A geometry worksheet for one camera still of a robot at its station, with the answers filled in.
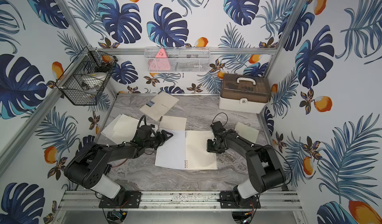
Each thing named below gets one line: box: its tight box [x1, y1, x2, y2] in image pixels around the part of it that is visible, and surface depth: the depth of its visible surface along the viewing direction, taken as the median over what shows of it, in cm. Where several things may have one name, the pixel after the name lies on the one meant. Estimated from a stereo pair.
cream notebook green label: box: [154, 130, 218, 171], surface depth 91 cm
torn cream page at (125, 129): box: [111, 113, 140, 144], surface depth 104 cm
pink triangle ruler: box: [148, 47, 171, 72], surface depth 92 cm
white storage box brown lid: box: [218, 73, 272, 114], surface depth 102 cm
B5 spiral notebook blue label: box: [157, 115, 188, 132], surface depth 106 cm
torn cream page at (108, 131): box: [100, 113, 123, 145], surface depth 103 cm
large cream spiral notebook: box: [139, 91, 180, 122], surface depth 116 cm
